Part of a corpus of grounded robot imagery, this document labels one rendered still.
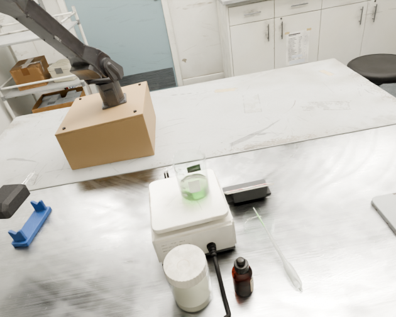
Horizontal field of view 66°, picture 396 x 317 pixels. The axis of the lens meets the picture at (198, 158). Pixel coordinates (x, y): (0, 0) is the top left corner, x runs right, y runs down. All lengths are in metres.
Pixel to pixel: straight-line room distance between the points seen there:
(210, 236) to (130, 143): 0.37
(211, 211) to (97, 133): 0.39
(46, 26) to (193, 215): 0.46
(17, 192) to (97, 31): 2.99
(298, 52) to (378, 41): 0.76
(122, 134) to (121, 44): 2.72
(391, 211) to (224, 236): 0.29
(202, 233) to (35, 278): 0.31
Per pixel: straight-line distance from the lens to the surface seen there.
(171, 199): 0.51
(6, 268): 0.68
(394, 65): 1.96
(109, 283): 0.55
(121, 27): 3.40
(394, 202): 0.63
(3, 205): 0.53
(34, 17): 0.68
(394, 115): 0.91
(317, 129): 0.82
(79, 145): 0.79
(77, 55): 0.74
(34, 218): 0.73
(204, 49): 3.47
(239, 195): 0.59
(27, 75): 2.73
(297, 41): 3.06
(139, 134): 0.75
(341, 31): 3.22
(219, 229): 0.48
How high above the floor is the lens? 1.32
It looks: 35 degrees down
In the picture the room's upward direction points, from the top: 11 degrees counter-clockwise
